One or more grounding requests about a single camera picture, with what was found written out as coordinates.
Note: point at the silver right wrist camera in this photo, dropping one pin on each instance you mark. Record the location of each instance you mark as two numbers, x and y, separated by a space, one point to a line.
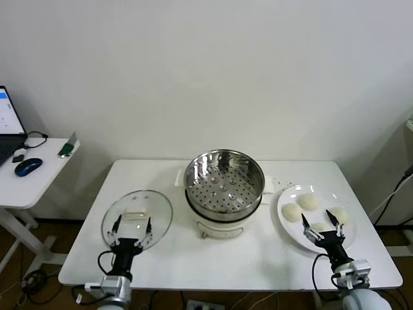
355 271

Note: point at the white steamed baozi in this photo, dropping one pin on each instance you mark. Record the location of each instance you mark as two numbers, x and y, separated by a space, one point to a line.
342 215
292 213
308 202
319 227

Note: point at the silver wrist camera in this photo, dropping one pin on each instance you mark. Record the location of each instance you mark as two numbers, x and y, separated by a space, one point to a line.
355 271
116 283

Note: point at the blue computer mouse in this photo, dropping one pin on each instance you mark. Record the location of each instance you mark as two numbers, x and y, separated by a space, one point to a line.
28 167

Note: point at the white side desk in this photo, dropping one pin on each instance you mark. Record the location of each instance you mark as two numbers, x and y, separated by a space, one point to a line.
35 187

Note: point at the white electric cooker pot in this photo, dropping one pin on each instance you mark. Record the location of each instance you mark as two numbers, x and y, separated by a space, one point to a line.
219 231

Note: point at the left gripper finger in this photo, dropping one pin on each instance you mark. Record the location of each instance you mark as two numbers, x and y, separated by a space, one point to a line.
113 234
148 231

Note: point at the white round plate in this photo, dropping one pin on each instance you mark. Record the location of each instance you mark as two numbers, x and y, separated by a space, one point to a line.
322 193

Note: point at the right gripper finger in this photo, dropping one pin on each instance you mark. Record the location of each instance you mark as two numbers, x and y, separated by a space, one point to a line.
309 232
337 228

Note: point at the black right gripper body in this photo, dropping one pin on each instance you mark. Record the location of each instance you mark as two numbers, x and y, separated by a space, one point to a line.
332 247

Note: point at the black laptop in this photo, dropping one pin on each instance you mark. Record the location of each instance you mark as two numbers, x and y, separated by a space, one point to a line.
9 109

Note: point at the small black adapter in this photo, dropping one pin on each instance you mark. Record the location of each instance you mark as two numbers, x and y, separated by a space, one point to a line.
18 158

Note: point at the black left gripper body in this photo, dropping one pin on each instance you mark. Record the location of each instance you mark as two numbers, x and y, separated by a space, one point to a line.
124 255

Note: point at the white power strip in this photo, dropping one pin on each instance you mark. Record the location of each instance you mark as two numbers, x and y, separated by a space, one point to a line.
203 305

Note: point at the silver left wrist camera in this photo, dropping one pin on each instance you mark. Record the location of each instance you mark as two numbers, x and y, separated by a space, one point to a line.
116 283

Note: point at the round glass pot lid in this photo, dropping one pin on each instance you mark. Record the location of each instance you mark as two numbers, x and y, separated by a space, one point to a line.
155 206

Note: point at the green and silver tool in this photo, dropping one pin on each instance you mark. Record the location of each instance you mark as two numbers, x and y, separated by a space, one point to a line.
66 148

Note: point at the perforated steel steamer basket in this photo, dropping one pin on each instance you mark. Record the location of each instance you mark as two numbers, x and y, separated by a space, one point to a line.
226 193

